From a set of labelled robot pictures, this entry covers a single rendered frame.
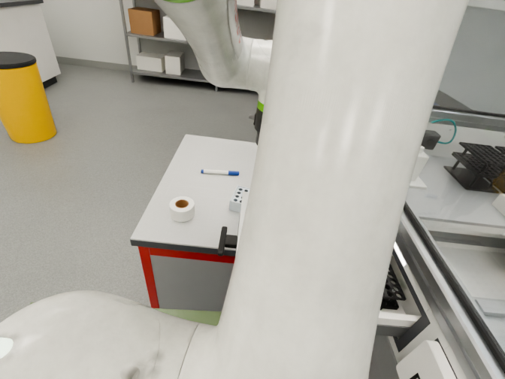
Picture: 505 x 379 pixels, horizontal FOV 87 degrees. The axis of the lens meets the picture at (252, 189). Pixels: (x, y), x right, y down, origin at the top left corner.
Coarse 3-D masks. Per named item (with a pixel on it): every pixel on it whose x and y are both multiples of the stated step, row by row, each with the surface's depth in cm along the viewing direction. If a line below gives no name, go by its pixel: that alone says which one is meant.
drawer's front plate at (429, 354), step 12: (420, 348) 42; (432, 348) 40; (408, 360) 44; (420, 360) 41; (432, 360) 39; (444, 360) 38; (408, 372) 44; (420, 372) 41; (432, 372) 39; (444, 372) 37
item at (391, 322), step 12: (396, 264) 59; (396, 276) 58; (396, 288) 58; (408, 288) 54; (396, 300) 56; (408, 300) 53; (384, 312) 47; (396, 312) 54; (408, 312) 53; (384, 324) 47; (396, 324) 47; (408, 324) 47; (396, 336) 49
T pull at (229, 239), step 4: (224, 228) 56; (224, 232) 55; (220, 236) 54; (224, 236) 54; (228, 236) 55; (232, 236) 55; (236, 236) 55; (220, 240) 53; (224, 240) 53; (228, 240) 54; (232, 240) 54; (236, 240) 54; (220, 244) 52; (224, 244) 53; (228, 244) 53; (232, 244) 53; (236, 244) 53; (220, 248) 52; (224, 248) 52; (220, 252) 51
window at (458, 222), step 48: (480, 0) 42; (480, 48) 41; (480, 96) 40; (432, 144) 49; (480, 144) 39; (432, 192) 48; (480, 192) 38; (432, 240) 47; (480, 240) 38; (480, 288) 37
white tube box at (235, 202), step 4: (236, 188) 86; (240, 188) 87; (244, 188) 87; (248, 188) 87; (236, 192) 85; (240, 192) 85; (232, 196) 82; (236, 196) 84; (240, 196) 83; (232, 200) 82; (236, 200) 83; (240, 200) 82; (232, 204) 81; (236, 204) 81; (240, 204) 80; (232, 208) 82; (236, 208) 82
